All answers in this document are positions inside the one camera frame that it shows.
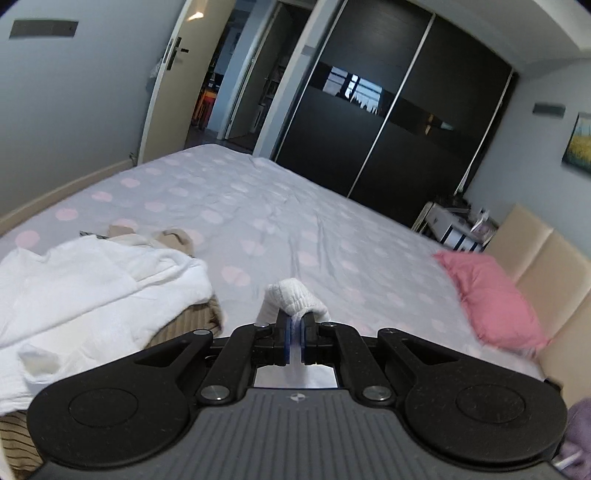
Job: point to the purple fleece robe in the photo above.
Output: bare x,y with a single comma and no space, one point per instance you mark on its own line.
579,434

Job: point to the framed wall picture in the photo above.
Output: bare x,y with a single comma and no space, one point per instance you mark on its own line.
579,143

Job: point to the long grey wall plate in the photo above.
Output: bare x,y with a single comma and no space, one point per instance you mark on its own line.
44,27

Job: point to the white nightstand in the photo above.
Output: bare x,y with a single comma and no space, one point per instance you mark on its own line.
450,230

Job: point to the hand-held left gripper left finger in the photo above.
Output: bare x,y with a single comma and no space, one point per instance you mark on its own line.
288,339

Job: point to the black sliding wardrobe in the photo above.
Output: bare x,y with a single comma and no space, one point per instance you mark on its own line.
369,152

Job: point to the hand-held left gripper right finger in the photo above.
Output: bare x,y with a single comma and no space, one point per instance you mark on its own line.
305,339

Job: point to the beige padded headboard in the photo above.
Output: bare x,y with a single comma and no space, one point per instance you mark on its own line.
554,277

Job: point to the orange stool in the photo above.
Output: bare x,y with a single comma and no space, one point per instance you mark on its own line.
207,108

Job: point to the grey pink-dotted bed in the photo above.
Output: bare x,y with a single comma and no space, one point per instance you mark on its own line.
277,207

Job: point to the brown striped garment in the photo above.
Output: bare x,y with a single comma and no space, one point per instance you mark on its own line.
194,318

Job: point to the cream door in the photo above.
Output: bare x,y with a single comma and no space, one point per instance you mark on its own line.
171,92

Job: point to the white waffle garment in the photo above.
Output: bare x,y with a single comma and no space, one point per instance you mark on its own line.
92,286

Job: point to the small grey wall plate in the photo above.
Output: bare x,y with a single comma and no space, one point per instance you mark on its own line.
549,109

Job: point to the pink pillow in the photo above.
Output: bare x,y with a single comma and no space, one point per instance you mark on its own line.
494,295

